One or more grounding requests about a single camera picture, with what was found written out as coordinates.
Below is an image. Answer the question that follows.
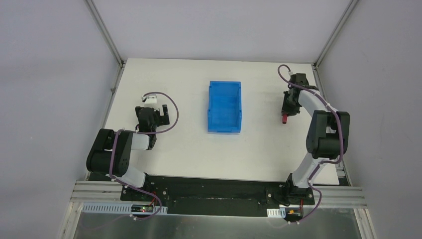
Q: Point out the red handled screwdriver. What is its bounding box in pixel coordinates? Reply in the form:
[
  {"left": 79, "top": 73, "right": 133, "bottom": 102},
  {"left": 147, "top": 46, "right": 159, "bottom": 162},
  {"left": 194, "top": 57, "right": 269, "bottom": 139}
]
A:
[{"left": 282, "top": 115, "right": 288, "bottom": 124}]

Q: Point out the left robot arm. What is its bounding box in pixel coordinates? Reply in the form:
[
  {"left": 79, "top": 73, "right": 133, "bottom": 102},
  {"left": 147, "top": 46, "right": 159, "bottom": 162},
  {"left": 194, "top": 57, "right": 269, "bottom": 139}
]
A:
[{"left": 86, "top": 105, "right": 170, "bottom": 188}]

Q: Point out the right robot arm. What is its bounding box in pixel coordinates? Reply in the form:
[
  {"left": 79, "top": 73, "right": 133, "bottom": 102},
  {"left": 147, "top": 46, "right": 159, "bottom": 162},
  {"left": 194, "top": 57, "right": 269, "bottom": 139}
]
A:
[{"left": 278, "top": 73, "right": 350, "bottom": 206}]

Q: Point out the blue plastic bin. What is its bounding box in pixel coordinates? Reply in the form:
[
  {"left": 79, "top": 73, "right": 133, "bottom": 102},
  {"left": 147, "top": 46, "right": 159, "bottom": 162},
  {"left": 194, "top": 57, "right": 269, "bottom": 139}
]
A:
[{"left": 207, "top": 81, "right": 242, "bottom": 134}]

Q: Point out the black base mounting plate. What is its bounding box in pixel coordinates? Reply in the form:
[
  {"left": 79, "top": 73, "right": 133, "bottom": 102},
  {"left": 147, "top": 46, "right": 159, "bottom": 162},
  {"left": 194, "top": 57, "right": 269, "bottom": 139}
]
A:
[{"left": 120, "top": 175, "right": 315, "bottom": 217}]

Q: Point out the left controller board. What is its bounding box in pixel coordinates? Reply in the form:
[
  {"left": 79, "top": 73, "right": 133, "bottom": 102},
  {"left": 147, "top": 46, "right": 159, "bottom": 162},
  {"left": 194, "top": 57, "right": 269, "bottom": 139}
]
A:
[{"left": 131, "top": 204, "right": 154, "bottom": 213}]

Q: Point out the controller board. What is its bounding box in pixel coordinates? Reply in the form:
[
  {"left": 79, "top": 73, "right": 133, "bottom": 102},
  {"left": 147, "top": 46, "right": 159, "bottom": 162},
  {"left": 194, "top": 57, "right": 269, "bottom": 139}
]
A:
[
  {"left": 285, "top": 209, "right": 304, "bottom": 222},
  {"left": 131, "top": 204, "right": 154, "bottom": 213}
]

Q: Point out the right controller board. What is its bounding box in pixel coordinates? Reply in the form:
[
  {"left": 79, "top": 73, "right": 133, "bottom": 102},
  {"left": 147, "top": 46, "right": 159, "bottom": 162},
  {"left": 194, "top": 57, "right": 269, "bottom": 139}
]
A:
[{"left": 285, "top": 209, "right": 304, "bottom": 222}]

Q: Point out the metal sheet front panel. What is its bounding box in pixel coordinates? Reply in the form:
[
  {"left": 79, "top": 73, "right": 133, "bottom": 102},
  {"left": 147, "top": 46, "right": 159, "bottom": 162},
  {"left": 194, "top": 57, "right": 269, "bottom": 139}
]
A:
[{"left": 74, "top": 210, "right": 361, "bottom": 239}]

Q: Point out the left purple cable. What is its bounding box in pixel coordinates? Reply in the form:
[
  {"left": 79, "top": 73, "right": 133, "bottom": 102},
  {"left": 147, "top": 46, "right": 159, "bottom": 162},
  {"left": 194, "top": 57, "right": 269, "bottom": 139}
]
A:
[{"left": 108, "top": 92, "right": 180, "bottom": 221}]

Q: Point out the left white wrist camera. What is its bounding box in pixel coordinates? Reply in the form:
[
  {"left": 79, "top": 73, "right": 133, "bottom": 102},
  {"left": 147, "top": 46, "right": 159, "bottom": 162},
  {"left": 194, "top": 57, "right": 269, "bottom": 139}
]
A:
[{"left": 142, "top": 94, "right": 157, "bottom": 108}]

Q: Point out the aluminium front frame rail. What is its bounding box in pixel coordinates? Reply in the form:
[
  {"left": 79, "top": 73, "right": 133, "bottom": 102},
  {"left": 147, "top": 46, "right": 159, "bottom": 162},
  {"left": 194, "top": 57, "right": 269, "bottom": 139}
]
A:
[{"left": 71, "top": 181, "right": 368, "bottom": 209}]

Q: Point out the right white slotted cable duct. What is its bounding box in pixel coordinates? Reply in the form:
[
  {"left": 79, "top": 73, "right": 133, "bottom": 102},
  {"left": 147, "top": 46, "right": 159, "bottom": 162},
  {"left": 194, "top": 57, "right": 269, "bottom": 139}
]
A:
[{"left": 266, "top": 208, "right": 286, "bottom": 219}]

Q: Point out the white slotted cable duct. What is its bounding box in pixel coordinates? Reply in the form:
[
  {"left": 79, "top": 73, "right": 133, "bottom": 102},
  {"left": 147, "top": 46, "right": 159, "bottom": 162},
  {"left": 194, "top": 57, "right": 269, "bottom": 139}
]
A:
[
  {"left": 82, "top": 203, "right": 168, "bottom": 215},
  {"left": 266, "top": 208, "right": 286, "bottom": 219}
]

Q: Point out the left aluminium frame post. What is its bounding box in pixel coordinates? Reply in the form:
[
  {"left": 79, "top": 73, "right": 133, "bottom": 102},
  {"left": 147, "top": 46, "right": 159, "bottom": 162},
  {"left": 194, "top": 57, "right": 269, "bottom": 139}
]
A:
[{"left": 84, "top": 0, "right": 124, "bottom": 68}]

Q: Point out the aluminium frame post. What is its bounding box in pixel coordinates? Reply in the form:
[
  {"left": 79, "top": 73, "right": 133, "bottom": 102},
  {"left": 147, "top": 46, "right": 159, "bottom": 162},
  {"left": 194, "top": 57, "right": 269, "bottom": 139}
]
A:
[
  {"left": 314, "top": 0, "right": 360, "bottom": 69},
  {"left": 84, "top": 0, "right": 124, "bottom": 68}
]

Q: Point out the left white slotted cable duct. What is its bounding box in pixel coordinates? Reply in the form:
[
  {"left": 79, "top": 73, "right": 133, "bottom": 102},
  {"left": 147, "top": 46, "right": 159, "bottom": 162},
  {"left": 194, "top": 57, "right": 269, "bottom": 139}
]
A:
[{"left": 82, "top": 203, "right": 168, "bottom": 215}]

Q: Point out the right aluminium frame post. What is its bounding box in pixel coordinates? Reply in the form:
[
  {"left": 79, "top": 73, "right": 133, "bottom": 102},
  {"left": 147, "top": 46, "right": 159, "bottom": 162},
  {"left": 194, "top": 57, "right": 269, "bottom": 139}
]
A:
[{"left": 314, "top": 0, "right": 360, "bottom": 69}]

